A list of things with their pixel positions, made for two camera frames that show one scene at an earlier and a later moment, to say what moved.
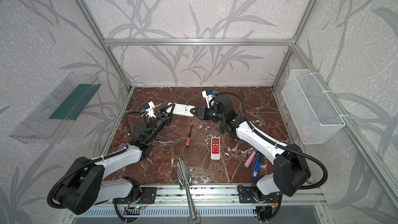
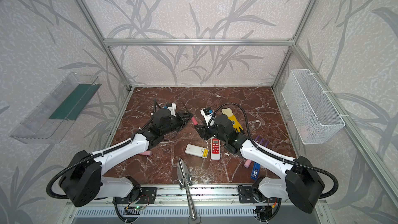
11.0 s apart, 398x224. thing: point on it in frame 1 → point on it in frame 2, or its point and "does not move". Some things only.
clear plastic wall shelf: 48,122 does not move
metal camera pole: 184,180 does not move
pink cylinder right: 250,159 does not move
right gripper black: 204,113 → 204,131
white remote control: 181,109 → 197,151
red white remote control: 215,149 does not move
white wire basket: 314,117 does not move
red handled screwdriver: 188,138 → 194,120
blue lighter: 256,166 does not move
